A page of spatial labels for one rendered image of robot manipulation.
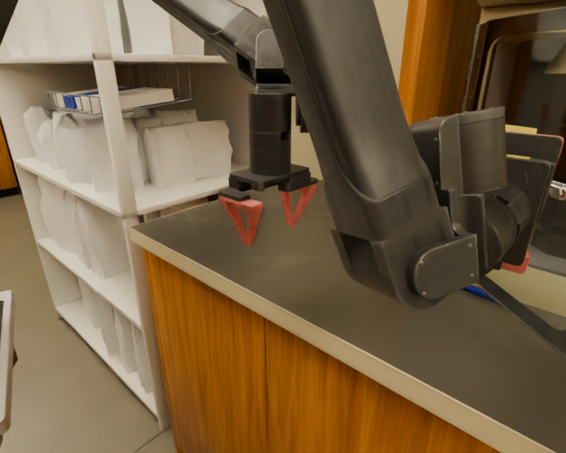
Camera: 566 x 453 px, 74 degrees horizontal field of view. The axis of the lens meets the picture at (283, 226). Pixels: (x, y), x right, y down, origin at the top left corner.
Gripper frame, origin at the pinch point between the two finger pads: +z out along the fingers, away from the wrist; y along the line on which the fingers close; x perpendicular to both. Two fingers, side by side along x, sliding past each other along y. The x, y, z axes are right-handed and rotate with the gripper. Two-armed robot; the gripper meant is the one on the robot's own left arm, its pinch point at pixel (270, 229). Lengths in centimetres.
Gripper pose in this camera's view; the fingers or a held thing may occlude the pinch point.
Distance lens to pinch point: 56.3
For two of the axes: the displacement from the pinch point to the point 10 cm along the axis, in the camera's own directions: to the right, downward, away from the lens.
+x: -7.5, -2.6, 6.1
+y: 6.6, -2.9, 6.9
